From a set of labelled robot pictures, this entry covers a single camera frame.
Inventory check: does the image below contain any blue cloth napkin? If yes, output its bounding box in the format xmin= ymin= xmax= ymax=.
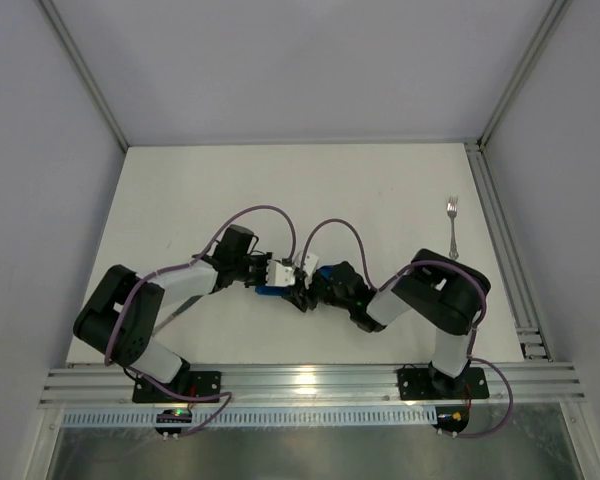
xmin=255 ymin=265 xmax=333 ymax=297

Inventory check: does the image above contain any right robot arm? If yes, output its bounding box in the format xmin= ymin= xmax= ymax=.
xmin=282 ymin=249 xmax=491 ymax=398

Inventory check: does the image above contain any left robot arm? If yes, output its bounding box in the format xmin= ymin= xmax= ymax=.
xmin=73 ymin=225 xmax=272 ymax=401

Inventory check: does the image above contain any silver table knife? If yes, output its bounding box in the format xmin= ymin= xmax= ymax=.
xmin=152 ymin=296 xmax=201 ymax=336

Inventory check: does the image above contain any left controller board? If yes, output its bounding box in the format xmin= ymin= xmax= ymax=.
xmin=154 ymin=408 xmax=192 ymax=438

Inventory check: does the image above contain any controller board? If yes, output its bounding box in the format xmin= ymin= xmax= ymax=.
xmin=433 ymin=406 xmax=470 ymax=435
xmin=154 ymin=408 xmax=192 ymax=438

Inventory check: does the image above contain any silver fork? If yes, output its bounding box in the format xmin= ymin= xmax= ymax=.
xmin=446 ymin=196 xmax=459 ymax=260

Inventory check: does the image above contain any right controller board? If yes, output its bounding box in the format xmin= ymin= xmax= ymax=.
xmin=433 ymin=406 xmax=470 ymax=435

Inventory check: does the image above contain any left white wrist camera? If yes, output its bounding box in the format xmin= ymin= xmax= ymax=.
xmin=265 ymin=259 xmax=296 ymax=288

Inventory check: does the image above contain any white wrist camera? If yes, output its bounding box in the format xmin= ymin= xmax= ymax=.
xmin=265 ymin=259 xmax=296 ymax=288
xmin=294 ymin=252 xmax=319 ymax=280

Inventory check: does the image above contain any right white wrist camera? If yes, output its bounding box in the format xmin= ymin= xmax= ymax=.
xmin=294 ymin=252 xmax=319 ymax=280

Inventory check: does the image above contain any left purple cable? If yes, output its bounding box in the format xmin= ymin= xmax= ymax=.
xmin=102 ymin=204 xmax=297 ymax=435

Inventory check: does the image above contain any purple cable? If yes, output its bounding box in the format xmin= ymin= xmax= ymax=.
xmin=302 ymin=217 xmax=514 ymax=439
xmin=102 ymin=204 xmax=297 ymax=435

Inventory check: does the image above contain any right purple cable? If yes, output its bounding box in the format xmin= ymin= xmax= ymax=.
xmin=302 ymin=217 xmax=514 ymax=439

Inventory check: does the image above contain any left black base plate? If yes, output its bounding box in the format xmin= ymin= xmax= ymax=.
xmin=132 ymin=370 xmax=222 ymax=404

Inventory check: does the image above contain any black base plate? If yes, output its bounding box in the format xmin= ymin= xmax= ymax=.
xmin=132 ymin=370 xmax=222 ymax=404
xmin=396 ymin=364 xmax=490 ymax=400

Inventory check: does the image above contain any slotted grey cable duct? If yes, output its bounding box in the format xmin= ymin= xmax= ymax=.
xmin=62 ymin=404 xmax=436 ymax=429

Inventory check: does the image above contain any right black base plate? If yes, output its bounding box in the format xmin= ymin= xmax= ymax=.
xmin=396 ymin=364 xmax=490 ymax=400

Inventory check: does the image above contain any aluminium front rail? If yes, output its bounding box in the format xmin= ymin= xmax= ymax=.
xmin=39 ymin=362 xmax=586 ymax=408

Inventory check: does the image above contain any aluminium rail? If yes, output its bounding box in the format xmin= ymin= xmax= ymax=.
xmin=465 ymin=140 xmax=553 ymax=362
xmin=39 ymin=362 xmax=586 ymax=408

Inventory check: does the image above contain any right side aluminium rail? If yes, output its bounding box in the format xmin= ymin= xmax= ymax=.
xmin=465 ymin=140 xmax=553 ymax=362

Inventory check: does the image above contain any left aluminium frame post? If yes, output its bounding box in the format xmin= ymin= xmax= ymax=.
xmin=34 ymin=0 xmax=130 ymax=153

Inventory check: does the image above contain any aluminium frame post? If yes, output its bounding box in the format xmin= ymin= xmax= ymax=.
xmin=477 ymin=0 xmax=572 ymax=149
xmin=34 ymin=0 xmax=130 ymax=153

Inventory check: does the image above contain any right aluminium frame post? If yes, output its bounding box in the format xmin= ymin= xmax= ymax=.
xmin=477 ymin=0 xmax=572 ymax=149

